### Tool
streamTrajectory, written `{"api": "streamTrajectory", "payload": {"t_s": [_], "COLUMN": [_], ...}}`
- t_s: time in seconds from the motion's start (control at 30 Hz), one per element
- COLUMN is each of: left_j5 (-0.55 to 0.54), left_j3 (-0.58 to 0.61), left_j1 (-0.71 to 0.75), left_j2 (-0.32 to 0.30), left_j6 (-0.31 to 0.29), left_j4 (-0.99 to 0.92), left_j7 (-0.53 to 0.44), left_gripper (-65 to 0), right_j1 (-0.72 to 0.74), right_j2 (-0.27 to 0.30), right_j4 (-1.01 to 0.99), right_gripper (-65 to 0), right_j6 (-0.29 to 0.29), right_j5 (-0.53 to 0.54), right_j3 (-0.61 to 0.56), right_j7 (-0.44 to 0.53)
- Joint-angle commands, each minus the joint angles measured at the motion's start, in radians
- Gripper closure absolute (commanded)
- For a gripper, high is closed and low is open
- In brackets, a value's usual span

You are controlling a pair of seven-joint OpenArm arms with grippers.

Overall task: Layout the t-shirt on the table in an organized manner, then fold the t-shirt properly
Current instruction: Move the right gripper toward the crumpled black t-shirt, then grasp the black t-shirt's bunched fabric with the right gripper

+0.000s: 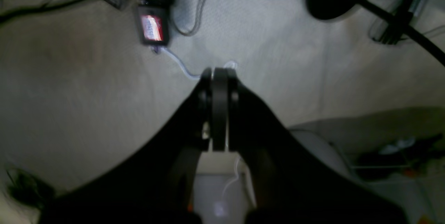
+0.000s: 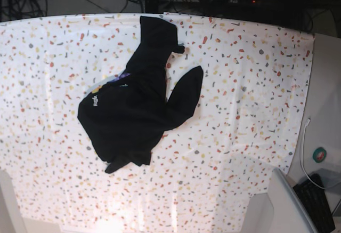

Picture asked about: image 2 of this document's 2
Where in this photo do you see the black t-shirt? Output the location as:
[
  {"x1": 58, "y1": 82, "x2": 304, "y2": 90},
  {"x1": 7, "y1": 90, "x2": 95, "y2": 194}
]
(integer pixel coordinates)
[{"x1": 77, "y1": 15, "x2": 204, "y2": 174}]

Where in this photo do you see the terrazzo patterned tablecloth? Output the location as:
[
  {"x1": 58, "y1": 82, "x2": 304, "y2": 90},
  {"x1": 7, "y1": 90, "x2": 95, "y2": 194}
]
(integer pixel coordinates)
[{"x1": 1, "y1": 14, "x2": 314, "y2": 232}]

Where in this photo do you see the green tape roll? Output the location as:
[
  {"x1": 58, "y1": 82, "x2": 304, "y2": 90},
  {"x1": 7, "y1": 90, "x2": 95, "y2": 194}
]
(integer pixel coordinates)
[{"x1": 312, "y1": 147, "x2": 327, "y2": 163}]

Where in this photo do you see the grey laptop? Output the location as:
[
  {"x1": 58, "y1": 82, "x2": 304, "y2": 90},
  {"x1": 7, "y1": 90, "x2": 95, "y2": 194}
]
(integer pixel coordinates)
[{"x1": 267, "y1": 168, "x2": 317, "y2": 233}]

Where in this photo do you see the black keyboard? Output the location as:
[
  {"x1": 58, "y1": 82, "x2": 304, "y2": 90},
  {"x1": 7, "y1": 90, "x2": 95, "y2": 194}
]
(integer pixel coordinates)
[{"x1": 293, "y1": 180, "x2": 335, "y2": 233}]

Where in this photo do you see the white cable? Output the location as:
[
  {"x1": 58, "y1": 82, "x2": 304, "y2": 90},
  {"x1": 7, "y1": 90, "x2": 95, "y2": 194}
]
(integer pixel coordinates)
[{"x1": 299, "y1": 117, "x2": 341, "y2": 190}]

